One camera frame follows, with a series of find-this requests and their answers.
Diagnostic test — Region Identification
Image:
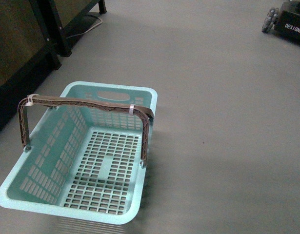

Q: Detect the white floor cable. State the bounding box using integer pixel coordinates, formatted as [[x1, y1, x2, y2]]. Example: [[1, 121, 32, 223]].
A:
[[65, 15, 103, 39]]

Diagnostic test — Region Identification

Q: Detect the light blue plastic basket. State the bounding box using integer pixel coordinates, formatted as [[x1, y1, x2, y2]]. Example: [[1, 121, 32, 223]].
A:
[[0, 81, 158, 225]]

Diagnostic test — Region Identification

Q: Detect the black shelf frame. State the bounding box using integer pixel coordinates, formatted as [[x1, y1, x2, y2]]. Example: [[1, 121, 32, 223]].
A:
[[0, 0, 106, 131]]

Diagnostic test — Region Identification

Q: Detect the brown basket handle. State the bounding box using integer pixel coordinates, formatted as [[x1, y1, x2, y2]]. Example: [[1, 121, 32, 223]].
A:
[[18, 95, 154, 167]]

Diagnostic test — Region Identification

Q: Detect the white zip tie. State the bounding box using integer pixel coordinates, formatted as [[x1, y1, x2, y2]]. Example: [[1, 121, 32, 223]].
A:
[[129, 104, 135, 116], [25, 94, 38, 107]]

